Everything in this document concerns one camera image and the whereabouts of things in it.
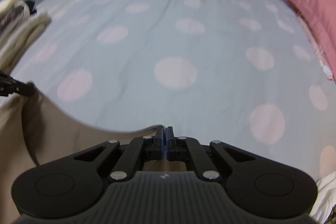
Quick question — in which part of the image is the pink pillow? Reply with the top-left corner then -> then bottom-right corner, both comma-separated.
287,0 -> 335,80

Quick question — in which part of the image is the white crumpled garment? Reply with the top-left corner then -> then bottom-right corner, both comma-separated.
309,172 -> 336,223

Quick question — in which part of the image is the taupe long sleeve shirt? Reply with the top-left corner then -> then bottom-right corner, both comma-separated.
0,82 -> 169,224

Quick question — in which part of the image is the patterned dark folded garment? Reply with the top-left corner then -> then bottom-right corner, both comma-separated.
1,1 -> 30,29

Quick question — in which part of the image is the polka dot bed sheet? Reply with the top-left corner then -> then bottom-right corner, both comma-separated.
12,0 -> 335,178

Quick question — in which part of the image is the cream folded garment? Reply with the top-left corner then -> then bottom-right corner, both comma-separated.
1,0 -> 52,74

